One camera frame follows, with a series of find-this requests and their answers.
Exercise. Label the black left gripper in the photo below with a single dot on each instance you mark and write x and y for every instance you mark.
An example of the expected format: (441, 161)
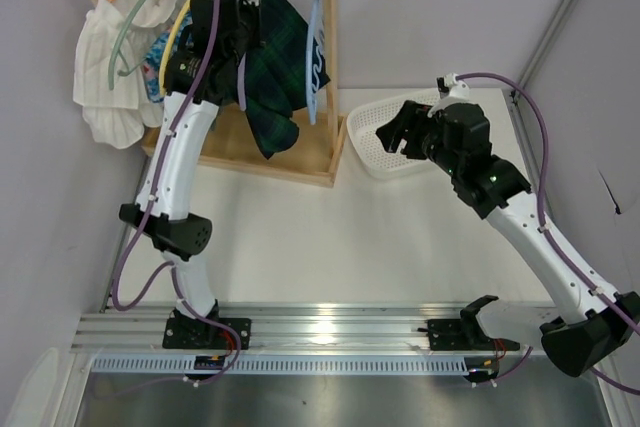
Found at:
(245, 40)

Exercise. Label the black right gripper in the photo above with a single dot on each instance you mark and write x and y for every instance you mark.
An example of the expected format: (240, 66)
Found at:
(413, 132)

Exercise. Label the purple hanger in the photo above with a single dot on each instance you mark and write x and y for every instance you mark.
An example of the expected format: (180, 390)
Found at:
(241, 78)

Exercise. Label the dark green plaid garment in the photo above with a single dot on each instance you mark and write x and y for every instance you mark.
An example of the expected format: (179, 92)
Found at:
(275, 77)

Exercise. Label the yellow hanger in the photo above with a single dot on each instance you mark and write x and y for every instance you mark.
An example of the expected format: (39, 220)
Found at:
(169, 45)

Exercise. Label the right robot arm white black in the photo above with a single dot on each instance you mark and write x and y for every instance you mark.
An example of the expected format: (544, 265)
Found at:
(590, 318)

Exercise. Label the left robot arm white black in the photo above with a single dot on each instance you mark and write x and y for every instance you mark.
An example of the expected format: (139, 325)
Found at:
(198, 77)

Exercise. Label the light blue hanger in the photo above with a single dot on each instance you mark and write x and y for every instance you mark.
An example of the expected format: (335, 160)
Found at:
(314, 59)

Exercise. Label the green hanger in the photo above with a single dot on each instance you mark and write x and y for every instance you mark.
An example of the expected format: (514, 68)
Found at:
(143, 21)

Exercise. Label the white perforated plastic basket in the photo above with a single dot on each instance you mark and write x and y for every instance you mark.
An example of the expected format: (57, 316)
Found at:
(362, 124)

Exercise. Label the wooden clothes rack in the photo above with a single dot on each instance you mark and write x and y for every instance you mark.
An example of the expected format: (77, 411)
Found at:
(315, 157)

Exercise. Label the blue floral garment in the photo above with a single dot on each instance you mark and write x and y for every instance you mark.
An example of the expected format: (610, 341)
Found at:
(153, 58)

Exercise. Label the white pleated garment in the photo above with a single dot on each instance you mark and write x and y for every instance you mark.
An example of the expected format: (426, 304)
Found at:
(118, 117)

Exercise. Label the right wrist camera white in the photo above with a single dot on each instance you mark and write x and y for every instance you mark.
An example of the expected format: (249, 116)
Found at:
(452, 91)

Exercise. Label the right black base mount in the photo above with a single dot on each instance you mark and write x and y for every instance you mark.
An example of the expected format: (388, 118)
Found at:
(463, 333)

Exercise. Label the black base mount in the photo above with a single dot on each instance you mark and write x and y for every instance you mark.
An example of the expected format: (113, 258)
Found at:
(463, 333)
(184, 333)

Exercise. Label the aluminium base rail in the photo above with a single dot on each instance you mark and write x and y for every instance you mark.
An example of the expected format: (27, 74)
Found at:
(278, 329)

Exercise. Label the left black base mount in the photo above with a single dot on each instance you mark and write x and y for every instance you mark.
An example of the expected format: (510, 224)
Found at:
(184, 333)

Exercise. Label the white slotted cable duct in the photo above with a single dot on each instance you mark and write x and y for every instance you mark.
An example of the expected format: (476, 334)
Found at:
(279, 364)

